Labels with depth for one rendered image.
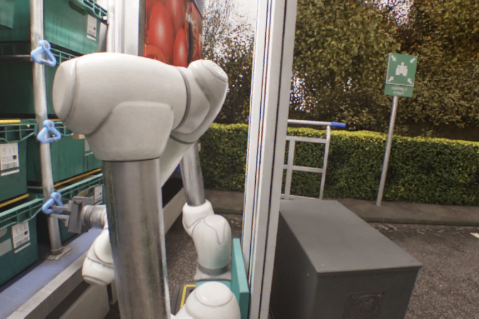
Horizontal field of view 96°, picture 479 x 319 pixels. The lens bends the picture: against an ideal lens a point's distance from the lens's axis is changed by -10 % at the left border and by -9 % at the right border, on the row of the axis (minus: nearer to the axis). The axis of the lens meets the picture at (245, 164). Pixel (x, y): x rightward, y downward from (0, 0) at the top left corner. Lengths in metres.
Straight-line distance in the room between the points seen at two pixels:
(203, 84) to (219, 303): 0.53
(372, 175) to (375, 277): 3.30
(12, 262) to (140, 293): 0.68
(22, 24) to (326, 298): 1.40
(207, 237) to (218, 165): 2.49
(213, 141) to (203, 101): 3.08
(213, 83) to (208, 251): 0.80
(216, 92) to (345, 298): 0.65
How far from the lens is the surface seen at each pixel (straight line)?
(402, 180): 4.22
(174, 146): 0.59
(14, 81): 1.25
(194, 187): 1.20
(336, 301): 0.80
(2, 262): 1.09
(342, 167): 3.76
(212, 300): 0.70
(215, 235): 1.09
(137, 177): 0.43
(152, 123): 0.42
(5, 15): 1.09
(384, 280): 0.84
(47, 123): 1.07
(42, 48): 1.08
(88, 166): 1.35
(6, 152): 1.02
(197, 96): 0.48
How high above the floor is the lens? 1.23
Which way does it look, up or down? 11 degrees down
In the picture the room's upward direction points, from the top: 4 degrees clockwise
